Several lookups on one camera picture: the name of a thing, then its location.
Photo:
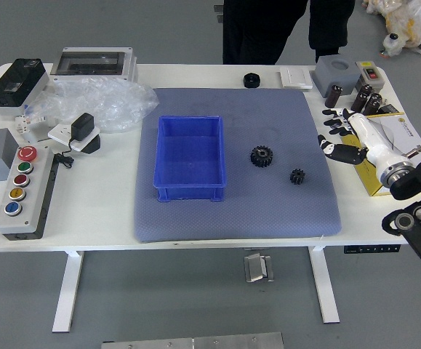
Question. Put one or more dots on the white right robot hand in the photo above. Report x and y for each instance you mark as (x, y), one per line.
(368, 140)

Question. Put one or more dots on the small black gear nut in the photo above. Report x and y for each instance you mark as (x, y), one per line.
(297, 176)

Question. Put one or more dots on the big black gear nut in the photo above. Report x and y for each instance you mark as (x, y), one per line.
(261, 156)

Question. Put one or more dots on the blue plastic box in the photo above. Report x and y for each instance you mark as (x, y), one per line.
(190, 160)

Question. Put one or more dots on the grey distribution box clear cover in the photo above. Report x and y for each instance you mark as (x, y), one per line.
(94, 64)

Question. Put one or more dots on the grey five-button control box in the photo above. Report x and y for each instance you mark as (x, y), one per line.
(21, 192)

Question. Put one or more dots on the yellow and white carton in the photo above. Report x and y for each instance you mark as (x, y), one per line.
(403, 132)

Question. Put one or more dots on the brown cylindrical capacitor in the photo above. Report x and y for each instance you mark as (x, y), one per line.
(366, 88)
(333, 95)
(359, 102)
(373, 104)

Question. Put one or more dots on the small black rectangular part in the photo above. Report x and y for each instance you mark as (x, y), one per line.
(390, 109)

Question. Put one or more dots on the grey block with round recess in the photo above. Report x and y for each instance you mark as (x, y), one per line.
(335, 74)

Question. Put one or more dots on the white plush toy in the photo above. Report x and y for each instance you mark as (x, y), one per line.
(395, 44)

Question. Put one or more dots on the black table height controller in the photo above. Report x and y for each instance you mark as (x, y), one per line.
(372, 249)

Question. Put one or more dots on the blue-grey padded mat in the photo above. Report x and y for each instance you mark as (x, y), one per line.
(268, 211)

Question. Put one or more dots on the black round knob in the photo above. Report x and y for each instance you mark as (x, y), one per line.
(251, 80)

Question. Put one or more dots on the white table leg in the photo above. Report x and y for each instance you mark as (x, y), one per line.
(324, 287)
(68, 291)

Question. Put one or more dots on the person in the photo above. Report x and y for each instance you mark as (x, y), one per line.
(253, 32)

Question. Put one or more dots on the grey floor outlet cover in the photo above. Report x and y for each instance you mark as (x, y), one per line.
(218, 8)
(220, 19)

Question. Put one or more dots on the clear plastic bag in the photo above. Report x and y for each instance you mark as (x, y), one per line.
(115, 100)

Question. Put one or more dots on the grey metal plate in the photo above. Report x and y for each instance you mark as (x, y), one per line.
(192, 342)

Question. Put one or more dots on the black power adapter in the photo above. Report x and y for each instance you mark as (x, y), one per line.
(83, 125)

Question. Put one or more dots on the white power socket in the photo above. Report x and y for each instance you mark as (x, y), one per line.
(59, 134)

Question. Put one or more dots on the grey two-button switch box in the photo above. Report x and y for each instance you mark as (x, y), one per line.
(371, 74)

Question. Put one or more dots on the white wall switch plate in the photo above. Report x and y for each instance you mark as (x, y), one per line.
(295, 77)

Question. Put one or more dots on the metal floor bracket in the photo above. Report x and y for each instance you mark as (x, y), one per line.
(257, 268)

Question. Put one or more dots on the black-lidded white enclosure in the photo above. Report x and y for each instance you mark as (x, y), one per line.
(17, 85)

